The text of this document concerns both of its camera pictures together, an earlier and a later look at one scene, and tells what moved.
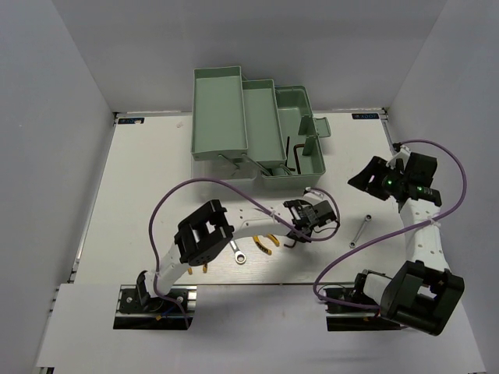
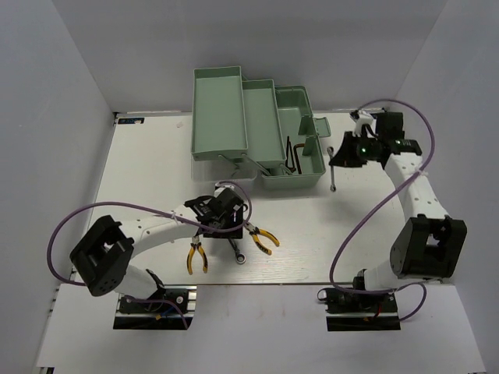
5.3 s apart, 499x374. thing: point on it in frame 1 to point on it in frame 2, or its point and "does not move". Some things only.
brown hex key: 291,246 to 293,168
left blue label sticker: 131,121 does not move
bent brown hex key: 296,157 does not move
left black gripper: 302,239 to 238,218
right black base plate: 341,317 does not move
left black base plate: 161,312 does not move
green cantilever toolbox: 249,128 does not move
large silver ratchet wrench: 238,252 does not move
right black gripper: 377,167 to 343,156
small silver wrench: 368,217 to 330,150
